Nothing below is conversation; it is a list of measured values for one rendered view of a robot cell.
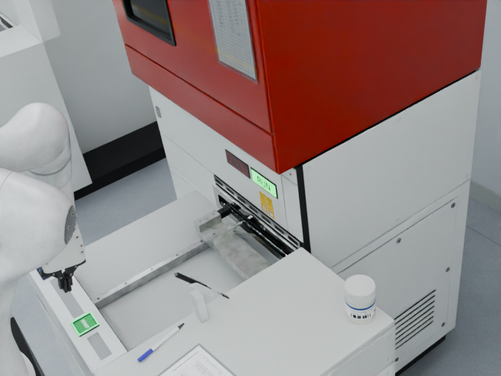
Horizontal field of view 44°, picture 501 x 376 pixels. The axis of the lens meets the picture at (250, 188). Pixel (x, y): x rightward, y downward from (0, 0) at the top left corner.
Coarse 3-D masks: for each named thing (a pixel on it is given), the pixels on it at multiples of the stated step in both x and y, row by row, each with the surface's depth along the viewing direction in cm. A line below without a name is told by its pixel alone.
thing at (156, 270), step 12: (180, 252) 190; (192, 252) 191; (156, 264) 187; (168, 264) 188; (144, 276) 184; (156, 276) 187; (120, 288) 181; (132, 288) 183; (96, 300) 178; (108, 300) 180
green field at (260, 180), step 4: (252, 172) 174; (252, 176) 175; (256, 176) 172; (260, 176) 170; (256, 180) 173; (260, 180) 171; (264, 180) 169; (260, 184) 173; (264, 184) 171; (268, 184) 168; (272, 184) 166; (264, 188) 172; (268, 188) 169; (272, 188) 167; (272, 192) 169; (276, 196) 168
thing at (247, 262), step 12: (204, 240) 191; (228, 240) 187; (240, 240) 186; (216, 252) 187; (228, 252) 183; (240, 252) 182; (252, 252) 181; (240, 264) 178; (252, 264) 178; (264, 264) 177; (252, 276) 174
